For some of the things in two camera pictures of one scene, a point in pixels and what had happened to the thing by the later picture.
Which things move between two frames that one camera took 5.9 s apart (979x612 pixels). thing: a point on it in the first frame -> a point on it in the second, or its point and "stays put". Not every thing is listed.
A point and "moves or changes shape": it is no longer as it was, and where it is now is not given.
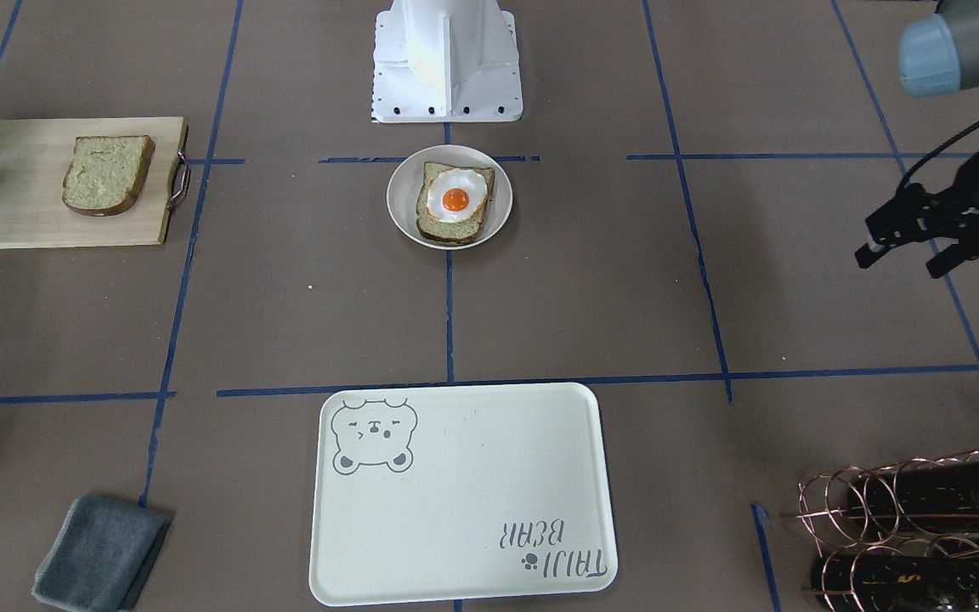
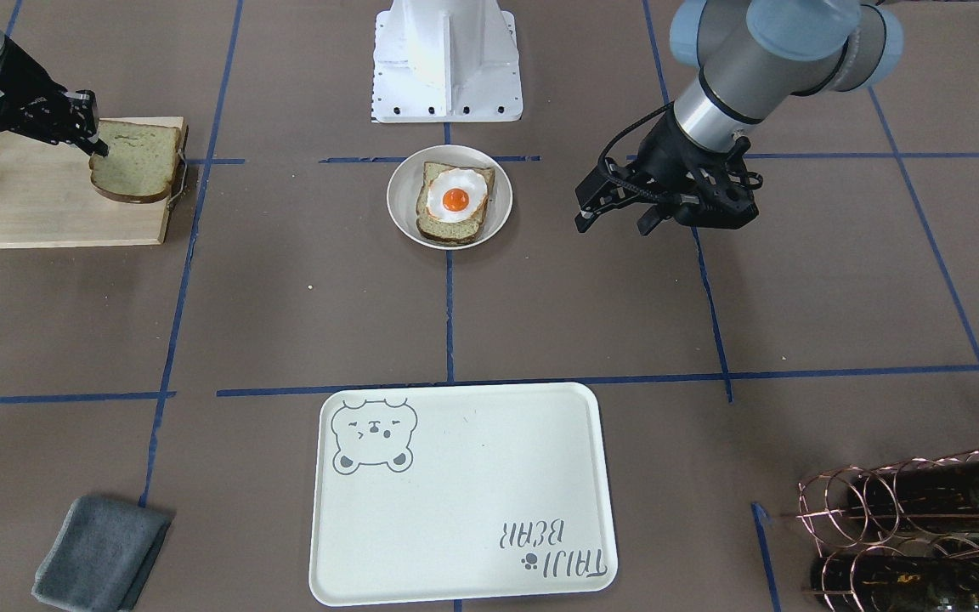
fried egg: [455, 195] stays put
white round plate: [449, 197] stays put
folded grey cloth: [101, 556] stays put
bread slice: [107, 173] moves or changes shape
